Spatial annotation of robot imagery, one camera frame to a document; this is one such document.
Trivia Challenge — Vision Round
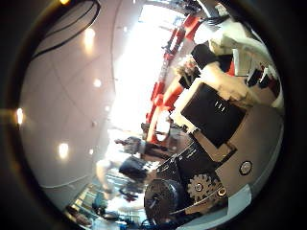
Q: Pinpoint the curved orange sofa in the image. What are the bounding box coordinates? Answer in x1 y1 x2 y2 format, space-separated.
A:
145 13 206 145

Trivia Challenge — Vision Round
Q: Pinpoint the person in grey top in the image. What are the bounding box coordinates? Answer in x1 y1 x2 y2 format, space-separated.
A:
114 135 176 162

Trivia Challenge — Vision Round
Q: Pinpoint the person with dark hair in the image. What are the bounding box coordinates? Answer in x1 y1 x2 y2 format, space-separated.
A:
95 155 152 202

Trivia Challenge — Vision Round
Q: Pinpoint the black cable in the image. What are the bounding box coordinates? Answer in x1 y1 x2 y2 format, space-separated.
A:
32 0 102 61

